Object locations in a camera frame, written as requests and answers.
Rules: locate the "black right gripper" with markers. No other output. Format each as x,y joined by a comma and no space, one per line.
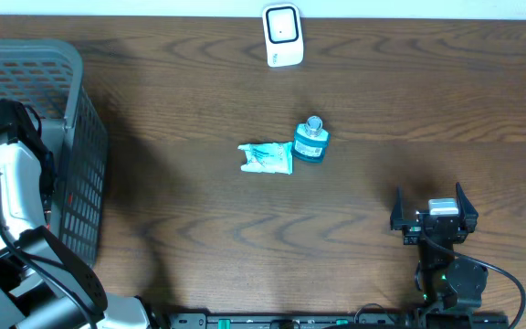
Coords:
411,232

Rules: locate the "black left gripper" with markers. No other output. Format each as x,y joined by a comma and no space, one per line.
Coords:
46,154

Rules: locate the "teal mouthwash bottle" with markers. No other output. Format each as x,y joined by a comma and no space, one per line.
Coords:
311,140

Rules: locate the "mint green wipes pack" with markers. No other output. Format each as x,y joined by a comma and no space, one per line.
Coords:
268,158

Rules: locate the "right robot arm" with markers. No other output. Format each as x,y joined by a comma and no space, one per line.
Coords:
448,282

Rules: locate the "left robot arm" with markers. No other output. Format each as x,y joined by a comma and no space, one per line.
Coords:
44,284

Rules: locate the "grey plastic shopping basket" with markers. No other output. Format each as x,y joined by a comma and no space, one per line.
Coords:
46,75

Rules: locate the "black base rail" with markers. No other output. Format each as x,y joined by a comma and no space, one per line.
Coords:
337,321

